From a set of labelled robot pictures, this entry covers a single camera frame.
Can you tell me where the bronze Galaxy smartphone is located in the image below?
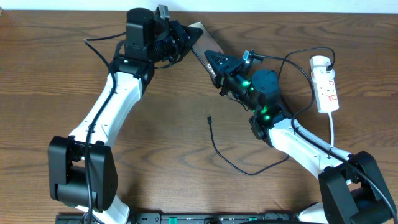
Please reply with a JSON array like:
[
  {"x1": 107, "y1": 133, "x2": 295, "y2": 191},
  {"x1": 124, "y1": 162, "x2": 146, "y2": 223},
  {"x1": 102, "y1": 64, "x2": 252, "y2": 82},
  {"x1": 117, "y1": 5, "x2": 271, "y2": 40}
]
[{"x1": 189, "y1": 22, "x2": 224, "y2": 88}]

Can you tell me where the black charger cable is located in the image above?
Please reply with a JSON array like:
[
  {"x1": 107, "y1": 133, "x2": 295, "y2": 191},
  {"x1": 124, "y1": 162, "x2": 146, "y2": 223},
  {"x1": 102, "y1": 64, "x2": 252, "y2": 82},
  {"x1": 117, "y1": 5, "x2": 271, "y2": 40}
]
[{"x1": 206, "y1": 46, "x2": 336, "y2": 176}]

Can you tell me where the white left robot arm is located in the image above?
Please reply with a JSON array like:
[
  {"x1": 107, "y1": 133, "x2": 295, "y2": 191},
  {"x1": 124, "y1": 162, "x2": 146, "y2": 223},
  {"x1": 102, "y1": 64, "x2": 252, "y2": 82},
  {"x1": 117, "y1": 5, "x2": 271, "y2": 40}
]
[{"x1": 48, "y1": 5, "x2": 203, "y2": 223}]

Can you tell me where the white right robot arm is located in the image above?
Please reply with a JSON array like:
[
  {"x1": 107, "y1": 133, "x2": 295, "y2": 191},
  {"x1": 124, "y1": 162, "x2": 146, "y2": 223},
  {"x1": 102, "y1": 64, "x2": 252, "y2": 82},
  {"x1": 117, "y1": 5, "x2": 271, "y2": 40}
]
[{"x1": 205, "y1": 50, "x2": 397, "y2": 223}]

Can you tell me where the white power strip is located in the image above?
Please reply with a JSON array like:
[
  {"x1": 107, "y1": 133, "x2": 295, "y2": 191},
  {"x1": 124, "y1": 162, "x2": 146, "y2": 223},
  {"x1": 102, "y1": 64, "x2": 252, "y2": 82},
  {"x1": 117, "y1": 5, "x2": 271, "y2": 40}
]
[{"x1": 310, "y1": 55, "x2": 339, "y2": 114}]

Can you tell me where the white power strip cord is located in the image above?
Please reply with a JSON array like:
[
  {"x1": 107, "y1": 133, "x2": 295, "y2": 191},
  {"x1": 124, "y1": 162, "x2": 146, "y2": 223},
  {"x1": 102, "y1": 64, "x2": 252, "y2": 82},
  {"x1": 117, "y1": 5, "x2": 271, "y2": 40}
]
[{"x1": 328, "y1": 111, "x2": 335, "y2": 147}]

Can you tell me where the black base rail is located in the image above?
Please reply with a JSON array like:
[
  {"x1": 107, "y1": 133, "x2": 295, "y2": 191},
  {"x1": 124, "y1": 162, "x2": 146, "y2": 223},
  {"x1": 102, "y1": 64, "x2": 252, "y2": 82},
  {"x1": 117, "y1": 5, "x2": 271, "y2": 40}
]
[{"x1": 55, "y1": 212, "x2": 299, "y2": 224}]

